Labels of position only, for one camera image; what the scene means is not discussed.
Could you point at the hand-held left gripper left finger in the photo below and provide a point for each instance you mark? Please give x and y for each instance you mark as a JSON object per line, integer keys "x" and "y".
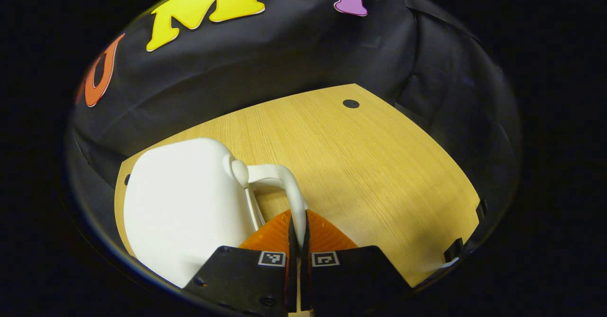
{"x": 292, "y": 279}

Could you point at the white suitcase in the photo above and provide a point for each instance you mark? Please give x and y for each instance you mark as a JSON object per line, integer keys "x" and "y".
{"x": 185, "y": 203}

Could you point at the black backdrop cloth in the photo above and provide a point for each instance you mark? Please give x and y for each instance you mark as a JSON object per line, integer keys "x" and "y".
{"x": 308, "y": 56}

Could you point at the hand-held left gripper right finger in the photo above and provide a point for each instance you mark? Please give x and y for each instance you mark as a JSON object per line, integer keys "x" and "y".
{"x": 306, "y": 279}

